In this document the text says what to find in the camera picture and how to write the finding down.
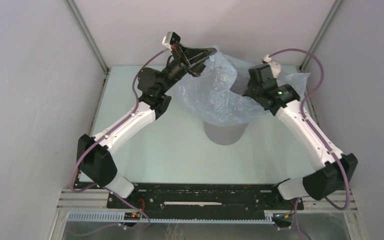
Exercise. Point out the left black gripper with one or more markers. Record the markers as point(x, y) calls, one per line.
point(193, 60)

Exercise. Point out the blue plastic trash bag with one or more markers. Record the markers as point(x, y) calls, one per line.
point(217, 95)

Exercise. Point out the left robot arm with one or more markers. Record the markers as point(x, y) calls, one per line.
point(95, 153)

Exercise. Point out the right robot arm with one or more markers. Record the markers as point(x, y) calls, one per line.
point(333, 169)

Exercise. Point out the grey trash bin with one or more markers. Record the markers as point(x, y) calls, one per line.
point(224, 135)

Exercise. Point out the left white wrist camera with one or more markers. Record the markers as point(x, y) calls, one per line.
point(170, 39)

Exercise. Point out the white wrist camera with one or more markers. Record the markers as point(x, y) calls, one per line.
point(275, 67)
point(170, 39)

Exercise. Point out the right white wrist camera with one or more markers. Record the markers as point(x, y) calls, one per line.
point(275, 67)

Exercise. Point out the left aluminium frame post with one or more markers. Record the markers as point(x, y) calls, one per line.
point(82, 25)

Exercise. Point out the aluminium frame post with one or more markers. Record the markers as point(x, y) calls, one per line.
point(325, 25)
point(82, 25)

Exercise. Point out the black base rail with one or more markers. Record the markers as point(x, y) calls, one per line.
point(209, 201)

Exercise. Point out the right aluminium frame post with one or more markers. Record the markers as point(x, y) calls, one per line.
point(325, 25)

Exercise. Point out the white cable duct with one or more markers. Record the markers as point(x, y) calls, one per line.
point(119, 217)

